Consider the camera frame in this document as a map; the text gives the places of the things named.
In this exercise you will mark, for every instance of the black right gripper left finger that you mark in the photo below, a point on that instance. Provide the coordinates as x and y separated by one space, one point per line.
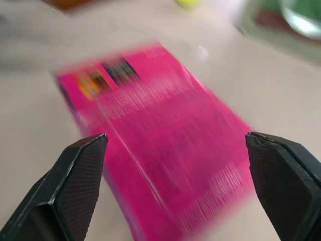
62 190

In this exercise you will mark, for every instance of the pink cardboard box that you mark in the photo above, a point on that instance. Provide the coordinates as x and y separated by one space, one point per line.
160 140

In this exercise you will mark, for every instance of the wooden bookshelf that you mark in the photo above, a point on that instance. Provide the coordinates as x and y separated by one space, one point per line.
72 4

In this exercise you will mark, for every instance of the clear glass bowl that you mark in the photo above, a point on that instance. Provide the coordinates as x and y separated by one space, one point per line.
302 17

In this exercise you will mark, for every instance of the yellow-green ball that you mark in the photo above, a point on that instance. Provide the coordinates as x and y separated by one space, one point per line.
187 3

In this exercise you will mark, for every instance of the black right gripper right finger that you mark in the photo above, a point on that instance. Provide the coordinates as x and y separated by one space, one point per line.
288 185

